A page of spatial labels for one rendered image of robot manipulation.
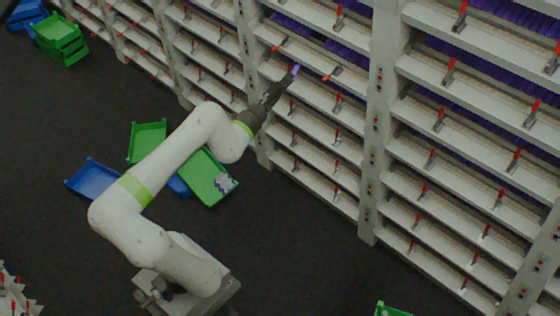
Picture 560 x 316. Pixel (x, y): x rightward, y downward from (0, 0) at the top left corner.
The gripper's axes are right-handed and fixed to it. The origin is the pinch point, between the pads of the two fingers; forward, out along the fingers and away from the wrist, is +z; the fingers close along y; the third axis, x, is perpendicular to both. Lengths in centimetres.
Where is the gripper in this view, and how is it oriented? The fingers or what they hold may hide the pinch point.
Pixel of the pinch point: (285, 81)
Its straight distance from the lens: 195.7
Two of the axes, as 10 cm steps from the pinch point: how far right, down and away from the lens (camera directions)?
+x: 8.2, 5.4, -2.0
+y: -1.0, 4.8, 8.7
